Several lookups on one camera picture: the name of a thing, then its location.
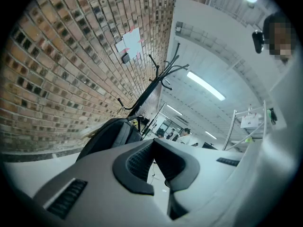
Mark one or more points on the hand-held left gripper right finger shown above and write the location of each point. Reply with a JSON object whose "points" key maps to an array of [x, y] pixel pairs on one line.
{"points": [[203, 174]]}

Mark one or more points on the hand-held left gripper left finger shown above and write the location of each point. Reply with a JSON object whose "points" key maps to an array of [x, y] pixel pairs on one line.
{"points": [[94, 197]]}

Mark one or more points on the grey and black backpack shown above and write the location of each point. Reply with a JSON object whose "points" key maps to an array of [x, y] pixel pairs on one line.
{"points": [[111, 133]]}

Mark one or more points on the black metal coat rack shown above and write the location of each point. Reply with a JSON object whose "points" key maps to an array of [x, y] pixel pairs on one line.
{"points": [[151, 91]]}

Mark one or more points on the long ceiling light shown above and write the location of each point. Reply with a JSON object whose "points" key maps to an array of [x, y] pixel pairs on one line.
{"points": [[174, 109], [210, 134], [206, 85]]}

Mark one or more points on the beige cloth item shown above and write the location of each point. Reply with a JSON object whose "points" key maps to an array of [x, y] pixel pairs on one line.
{"points": [[92, 131]]}

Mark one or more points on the person's shirt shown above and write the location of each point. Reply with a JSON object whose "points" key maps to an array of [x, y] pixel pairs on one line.
{"points": [[272, 174]]}

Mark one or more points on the white hanging sign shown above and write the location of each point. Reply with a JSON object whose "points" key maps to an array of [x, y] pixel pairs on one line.
{"points": [[249, 122]]}

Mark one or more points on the green hanging item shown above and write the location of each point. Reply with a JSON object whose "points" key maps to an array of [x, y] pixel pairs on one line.
{"points": [[270, 116]]}

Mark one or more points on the person's head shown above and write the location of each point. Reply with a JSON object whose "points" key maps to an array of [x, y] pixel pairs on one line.
{"points": [[281, 39]]}

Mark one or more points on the white metal shelf frame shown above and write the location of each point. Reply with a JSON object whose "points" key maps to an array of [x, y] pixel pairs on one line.
{"points": [[230, 129]]}

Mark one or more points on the black wall device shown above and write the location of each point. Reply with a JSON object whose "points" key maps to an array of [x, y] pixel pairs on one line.
{"points": [[126, 58]]}

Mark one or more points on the black head-worn camera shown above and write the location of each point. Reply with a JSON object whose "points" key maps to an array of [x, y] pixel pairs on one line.
{"points": [[258, 41]]}

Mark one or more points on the large white wall paper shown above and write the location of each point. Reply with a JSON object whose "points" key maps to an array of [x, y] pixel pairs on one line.
{"points": [[132, 41]]}

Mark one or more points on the small white wall paper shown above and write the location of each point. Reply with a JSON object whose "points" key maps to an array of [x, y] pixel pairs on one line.
{"points": [[120, 46]]}

